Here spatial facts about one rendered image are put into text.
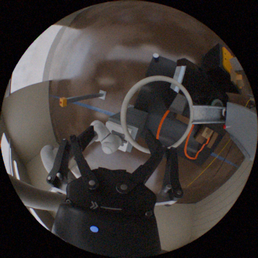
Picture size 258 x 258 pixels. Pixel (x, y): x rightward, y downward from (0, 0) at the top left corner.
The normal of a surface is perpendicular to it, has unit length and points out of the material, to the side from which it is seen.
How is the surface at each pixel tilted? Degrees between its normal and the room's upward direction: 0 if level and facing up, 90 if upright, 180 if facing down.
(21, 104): 90
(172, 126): 0
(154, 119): 0
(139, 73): 0
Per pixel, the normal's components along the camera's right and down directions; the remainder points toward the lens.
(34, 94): 0.91, 0.35
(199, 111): -0.33, 0.39
